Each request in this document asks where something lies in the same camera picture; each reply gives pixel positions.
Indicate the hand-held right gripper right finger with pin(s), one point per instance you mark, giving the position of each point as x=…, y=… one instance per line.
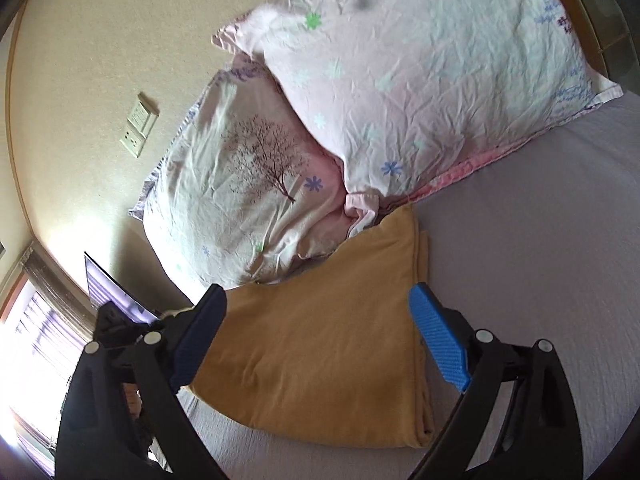
x=442, y=340

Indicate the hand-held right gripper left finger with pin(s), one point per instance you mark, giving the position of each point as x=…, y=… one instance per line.
x=192, y=340

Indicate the yellow cloth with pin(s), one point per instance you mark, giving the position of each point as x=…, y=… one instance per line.
x=320, y=355

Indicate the flat screen television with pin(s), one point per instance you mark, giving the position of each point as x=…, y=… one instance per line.
x=112, y=290

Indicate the pink tree-print pillow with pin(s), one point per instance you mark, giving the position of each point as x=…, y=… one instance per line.
x=240, y=185

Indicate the window with curtain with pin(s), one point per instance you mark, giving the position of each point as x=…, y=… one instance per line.
x=30, y=355

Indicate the pink floral pillow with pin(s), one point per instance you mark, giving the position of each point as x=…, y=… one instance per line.
x=425, y=80

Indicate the wooden headboard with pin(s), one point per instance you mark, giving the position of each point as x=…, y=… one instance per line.
x=592, y=7

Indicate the white wall socket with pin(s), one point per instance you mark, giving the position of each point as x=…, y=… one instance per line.
x=132, y=140

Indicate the white wall switch plate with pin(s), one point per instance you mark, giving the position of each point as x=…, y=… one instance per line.
x=143, y=112

